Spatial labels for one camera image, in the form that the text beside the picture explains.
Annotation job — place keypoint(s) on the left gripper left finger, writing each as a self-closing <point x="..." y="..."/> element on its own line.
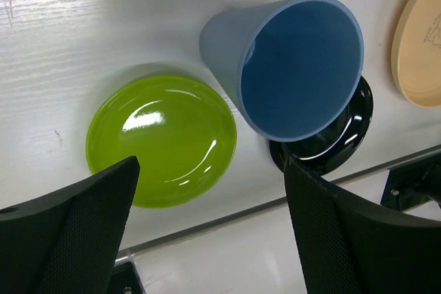
<point x="67" y="241"/>

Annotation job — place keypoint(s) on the orange plastic plate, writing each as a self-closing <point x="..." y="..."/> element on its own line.
<point x="415" y="53"/>

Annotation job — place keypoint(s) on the blue plastic cup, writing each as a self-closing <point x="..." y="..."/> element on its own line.
<point x="290" y="67"/>

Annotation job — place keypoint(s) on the black plastic plate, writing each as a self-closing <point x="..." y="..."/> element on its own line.
<point x="330" y="148"/>

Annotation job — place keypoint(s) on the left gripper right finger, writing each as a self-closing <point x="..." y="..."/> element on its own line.
<point x="348" y="244"/>

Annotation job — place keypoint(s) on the green plastic plate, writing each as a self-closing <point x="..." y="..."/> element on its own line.
<point x="182" y="132"/>

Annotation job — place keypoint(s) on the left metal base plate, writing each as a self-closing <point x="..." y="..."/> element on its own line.
<point x="412" y="184"/>

